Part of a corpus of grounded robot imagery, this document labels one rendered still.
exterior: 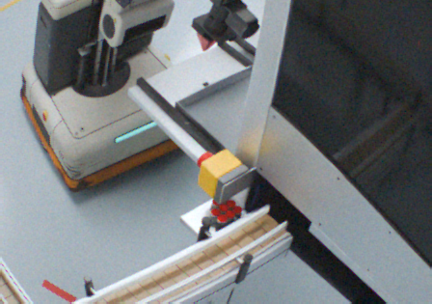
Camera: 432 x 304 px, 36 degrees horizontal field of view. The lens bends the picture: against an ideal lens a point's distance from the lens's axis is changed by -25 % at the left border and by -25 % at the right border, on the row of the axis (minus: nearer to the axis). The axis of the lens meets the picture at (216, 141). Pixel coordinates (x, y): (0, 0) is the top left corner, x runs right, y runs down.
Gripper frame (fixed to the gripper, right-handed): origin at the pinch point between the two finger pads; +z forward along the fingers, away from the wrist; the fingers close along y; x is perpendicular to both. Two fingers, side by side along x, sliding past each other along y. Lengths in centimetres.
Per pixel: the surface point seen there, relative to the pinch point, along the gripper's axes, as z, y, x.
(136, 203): 112, -16, 16
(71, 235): 112, -18, -19
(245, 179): 1.2, 32.3, -16.0
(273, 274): 25, 52, -13
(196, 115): 18.3, 6.6, -2.6
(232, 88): 18.6, 4.7, 11.5
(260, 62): -26.3, 22.4, -13.1
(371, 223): -21, 65, -14
